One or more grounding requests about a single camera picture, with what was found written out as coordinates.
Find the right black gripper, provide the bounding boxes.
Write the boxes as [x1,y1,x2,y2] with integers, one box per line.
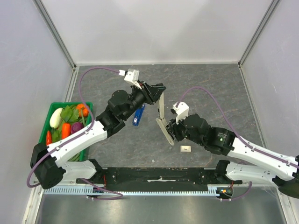
[166,112,205,146]

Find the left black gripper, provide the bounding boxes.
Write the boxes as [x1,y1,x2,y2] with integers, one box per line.
[122,80,165,119]

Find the beige black stapler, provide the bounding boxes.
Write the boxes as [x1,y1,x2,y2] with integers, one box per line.
[156,93,174,146]

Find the blue stapler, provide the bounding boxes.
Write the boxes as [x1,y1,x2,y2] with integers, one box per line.
[132,104,145,126]

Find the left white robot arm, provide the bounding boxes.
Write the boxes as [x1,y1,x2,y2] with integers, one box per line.
[30,81,166,189]

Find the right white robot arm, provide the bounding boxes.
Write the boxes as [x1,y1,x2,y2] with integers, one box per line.
[166,114,299,198]

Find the white staple box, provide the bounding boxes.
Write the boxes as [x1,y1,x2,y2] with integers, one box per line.
[180,146,191,153]

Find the orange toy pumpkin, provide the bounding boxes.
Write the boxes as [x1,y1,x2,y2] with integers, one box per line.
[76,104,89,117]

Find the purple toy onion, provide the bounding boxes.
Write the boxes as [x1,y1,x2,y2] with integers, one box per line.
[71,122,85,134]

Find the green toy leafy vegetable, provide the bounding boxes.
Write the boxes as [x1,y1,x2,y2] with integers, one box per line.
[60,105,79,123]

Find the green plastic bin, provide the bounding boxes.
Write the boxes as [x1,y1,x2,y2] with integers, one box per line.
[31,102,93,168]

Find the orange toy carrot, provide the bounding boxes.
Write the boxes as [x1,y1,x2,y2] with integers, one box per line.
[61,123,71,139]

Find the white toy eggplant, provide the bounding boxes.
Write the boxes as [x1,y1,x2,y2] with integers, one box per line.
[49,107,63,129]

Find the green toy beans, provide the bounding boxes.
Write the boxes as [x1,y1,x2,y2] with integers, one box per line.
[68,149,85,162]

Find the red toy chili pepper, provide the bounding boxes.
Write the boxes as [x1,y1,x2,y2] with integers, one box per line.
[45,130,52,145]

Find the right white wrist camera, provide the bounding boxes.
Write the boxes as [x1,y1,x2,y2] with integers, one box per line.
[172,102,189,125]

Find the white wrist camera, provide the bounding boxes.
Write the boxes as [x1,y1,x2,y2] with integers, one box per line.
[118,69,142,90]
[172,102,189,125]

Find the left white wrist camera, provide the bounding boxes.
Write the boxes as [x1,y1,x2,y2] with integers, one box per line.
[118,69,142,90]

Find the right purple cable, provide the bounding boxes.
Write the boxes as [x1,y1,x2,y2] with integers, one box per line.
[176,86,299,202]

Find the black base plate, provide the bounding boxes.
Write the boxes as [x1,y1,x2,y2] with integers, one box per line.
[88,167,232,191]

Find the light blue cable duct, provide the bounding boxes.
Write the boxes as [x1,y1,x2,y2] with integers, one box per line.
[43,185,221,196]

